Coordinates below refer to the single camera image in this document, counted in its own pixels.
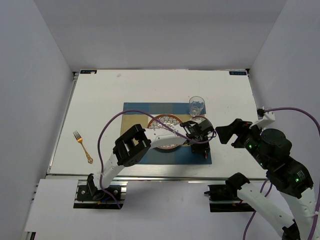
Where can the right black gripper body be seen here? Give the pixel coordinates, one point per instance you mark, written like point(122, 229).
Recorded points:
point(248, 138)

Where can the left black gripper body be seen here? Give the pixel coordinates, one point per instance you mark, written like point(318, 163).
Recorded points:
point(199, 147)

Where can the clear drinking glass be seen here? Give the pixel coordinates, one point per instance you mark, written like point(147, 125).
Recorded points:
point(196, 105)

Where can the blue beige placemat cloth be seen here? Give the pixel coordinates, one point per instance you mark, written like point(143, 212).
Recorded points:
point(181, 155)

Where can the floral patterned ceramic bowl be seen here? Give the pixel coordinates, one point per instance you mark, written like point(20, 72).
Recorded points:
point(169, 120)

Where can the gold fork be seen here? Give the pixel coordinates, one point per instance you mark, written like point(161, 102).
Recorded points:
point(79, 139)

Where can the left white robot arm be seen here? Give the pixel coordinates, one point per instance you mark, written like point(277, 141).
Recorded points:
point(133, 145)

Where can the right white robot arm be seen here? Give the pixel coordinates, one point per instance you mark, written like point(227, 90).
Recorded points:
point(296, 186)

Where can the right blue corner label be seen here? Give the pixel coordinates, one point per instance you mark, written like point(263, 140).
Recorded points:
point(238, 73)

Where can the blue corner label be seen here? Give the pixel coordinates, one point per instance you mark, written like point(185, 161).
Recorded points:
point(238, 73)
point(88, 71)

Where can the left blue corner label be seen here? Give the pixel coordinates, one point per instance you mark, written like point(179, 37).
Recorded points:
point(88, 71)

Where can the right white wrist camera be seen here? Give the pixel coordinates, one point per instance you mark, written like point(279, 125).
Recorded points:
point(266, 117)

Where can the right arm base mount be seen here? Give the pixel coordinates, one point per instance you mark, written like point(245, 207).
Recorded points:
point(221, 200)

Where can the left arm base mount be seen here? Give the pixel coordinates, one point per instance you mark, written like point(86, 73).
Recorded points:
point(102, 200)

